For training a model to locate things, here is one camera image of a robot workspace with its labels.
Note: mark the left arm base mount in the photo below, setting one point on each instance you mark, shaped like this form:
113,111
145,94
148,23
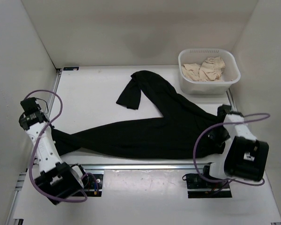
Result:
93,182

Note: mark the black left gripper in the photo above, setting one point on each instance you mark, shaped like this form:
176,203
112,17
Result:
32,119

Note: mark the black trousers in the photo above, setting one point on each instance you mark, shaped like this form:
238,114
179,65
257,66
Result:
180,133

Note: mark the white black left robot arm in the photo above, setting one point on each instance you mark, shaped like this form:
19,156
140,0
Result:
58,181

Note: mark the white plastic basket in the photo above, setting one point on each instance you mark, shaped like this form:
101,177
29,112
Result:
230,75

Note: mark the dark label sticker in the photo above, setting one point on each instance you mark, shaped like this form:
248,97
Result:
70,68

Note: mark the aluminium front rail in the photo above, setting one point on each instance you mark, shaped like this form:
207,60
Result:
137,166

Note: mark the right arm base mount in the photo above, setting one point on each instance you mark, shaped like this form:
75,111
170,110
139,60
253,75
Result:
198,188

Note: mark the beige crumpled garment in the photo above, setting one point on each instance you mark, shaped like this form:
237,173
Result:
209,71

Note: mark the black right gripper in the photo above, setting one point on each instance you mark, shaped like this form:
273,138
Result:
215,140

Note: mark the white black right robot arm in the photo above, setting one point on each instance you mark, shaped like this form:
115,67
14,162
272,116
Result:
242,155

